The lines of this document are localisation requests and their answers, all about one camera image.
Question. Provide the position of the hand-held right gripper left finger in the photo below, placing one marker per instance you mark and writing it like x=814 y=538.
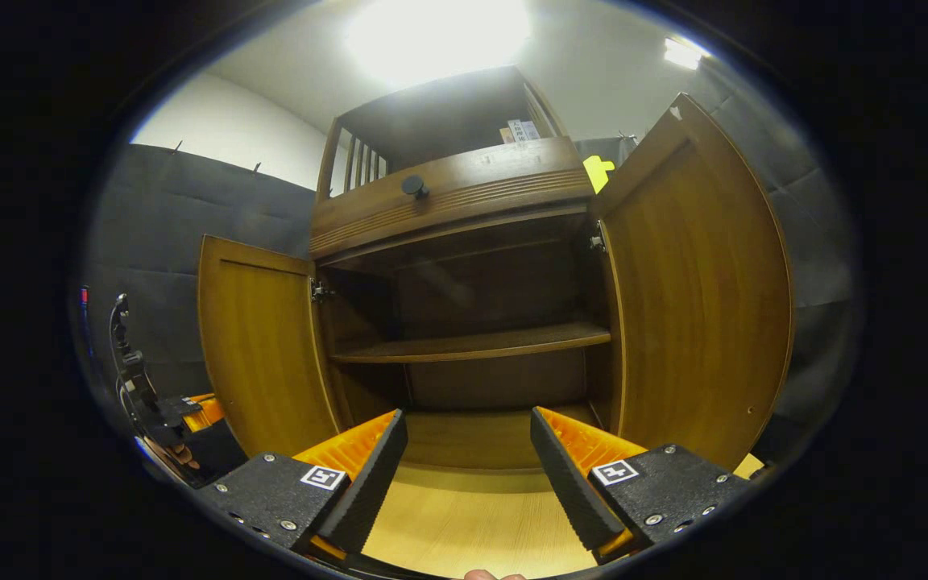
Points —
x=367 y=483

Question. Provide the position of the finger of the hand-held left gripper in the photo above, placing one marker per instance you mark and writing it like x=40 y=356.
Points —
x=206 y=415

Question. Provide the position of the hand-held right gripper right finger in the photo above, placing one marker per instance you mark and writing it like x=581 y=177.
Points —
x=573 y=483

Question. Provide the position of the wooden shoe cabinet door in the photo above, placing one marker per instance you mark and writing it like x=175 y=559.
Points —
x=698 y=282
x=263 y=346

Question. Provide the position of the wooden double-door shoe cabinet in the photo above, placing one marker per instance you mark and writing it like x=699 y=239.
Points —
x=472 y=193

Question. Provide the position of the wooden inner shelf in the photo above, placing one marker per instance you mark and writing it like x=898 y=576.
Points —
x=472 y=345

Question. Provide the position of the round black knob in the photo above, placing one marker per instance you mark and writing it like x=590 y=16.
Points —
x=414 y=187

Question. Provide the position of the white printed packet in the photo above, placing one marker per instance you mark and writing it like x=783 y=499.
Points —
x=522 y=131

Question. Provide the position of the large rectangular ceiling light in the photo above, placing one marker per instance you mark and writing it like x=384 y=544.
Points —
x=436 y=36

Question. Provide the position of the small ceiling light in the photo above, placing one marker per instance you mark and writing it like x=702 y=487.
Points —
x=683 y=53

